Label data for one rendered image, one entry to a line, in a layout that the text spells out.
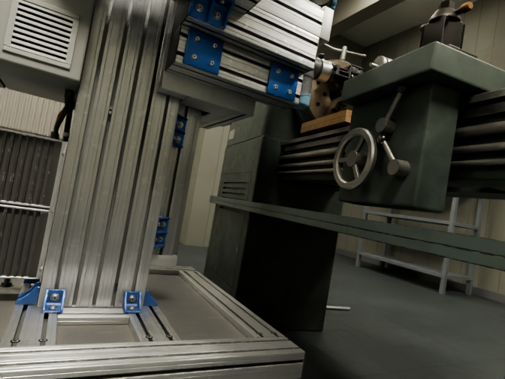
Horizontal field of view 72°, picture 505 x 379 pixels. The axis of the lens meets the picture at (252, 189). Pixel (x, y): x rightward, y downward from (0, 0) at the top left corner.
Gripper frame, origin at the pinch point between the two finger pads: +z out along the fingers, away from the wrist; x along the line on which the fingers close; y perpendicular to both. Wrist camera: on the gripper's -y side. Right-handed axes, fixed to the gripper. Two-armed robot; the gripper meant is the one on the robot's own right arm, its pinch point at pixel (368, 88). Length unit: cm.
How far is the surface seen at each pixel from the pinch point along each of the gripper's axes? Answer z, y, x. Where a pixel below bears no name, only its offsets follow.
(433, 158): -25, 62, -37
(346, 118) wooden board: -20.3, 20.2, -20.4
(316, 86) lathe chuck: -15.1, -15.0, 0.2
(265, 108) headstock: -30.2, -32.1, -9.7
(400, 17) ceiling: 232, -285, 234
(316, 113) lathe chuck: -13.1, -14.9, -10.7
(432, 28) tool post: -13.3, 43.4, 2.1
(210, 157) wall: -6, -259, -15
